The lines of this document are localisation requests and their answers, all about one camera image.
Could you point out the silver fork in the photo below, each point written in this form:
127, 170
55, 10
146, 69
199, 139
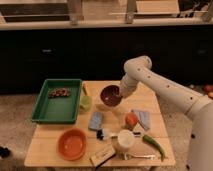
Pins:
127, 156

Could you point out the blue sponge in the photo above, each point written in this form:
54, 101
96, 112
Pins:
95, 121

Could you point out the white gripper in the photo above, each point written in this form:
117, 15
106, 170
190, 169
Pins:
127, 86

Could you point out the green chili pepper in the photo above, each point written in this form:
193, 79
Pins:
154, 144

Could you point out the white cup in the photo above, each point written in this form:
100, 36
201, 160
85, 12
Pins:
125, 139

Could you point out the wooden block with black edge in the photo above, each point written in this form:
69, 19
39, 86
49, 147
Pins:
102, 156

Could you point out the black white brush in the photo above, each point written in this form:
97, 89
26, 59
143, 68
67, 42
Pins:
104, 134

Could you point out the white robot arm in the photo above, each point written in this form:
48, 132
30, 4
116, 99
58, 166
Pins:
196, 106

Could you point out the light green cup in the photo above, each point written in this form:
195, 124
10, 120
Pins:
86, 103

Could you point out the orange bowl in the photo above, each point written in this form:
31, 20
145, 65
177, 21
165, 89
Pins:
71, 144

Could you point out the brown snack bar in tray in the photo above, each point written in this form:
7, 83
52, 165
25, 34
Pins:
59, 92

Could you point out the green plastic tray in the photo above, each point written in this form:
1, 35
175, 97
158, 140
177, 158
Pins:
59, 110

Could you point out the dark maroon bowl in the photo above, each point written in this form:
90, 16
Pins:
110, 96

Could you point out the orange tomato-like ball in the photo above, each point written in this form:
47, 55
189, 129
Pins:
131, 120

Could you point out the grey blue cloth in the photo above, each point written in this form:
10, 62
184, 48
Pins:
143, 118

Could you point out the black object on floor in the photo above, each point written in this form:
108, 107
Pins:
4, 152

